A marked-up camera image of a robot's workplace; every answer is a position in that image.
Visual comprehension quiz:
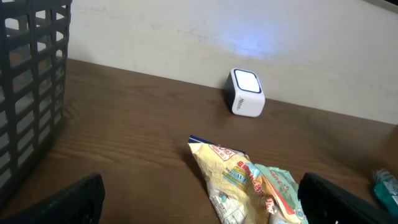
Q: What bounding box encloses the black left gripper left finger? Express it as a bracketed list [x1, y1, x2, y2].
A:
[1, 173, 105, 224]

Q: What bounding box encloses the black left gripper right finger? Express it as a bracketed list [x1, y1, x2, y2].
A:
[298, 172, 397, 224]

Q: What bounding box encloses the blue mouthwash bottle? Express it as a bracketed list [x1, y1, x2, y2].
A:
[373, 169, 398, 217]

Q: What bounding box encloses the yellow snack bag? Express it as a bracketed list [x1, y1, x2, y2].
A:
[187, 134, 299, 224]

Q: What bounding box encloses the teal wet wipes pack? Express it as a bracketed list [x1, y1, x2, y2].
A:
[255, 164, 308, 224]

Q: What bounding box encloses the white barcode scanner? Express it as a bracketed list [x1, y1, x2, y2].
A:
[224, 68, 266, 118]

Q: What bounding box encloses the grey plastic shopping basket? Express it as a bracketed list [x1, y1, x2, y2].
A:
[1, 0, 72, 207]

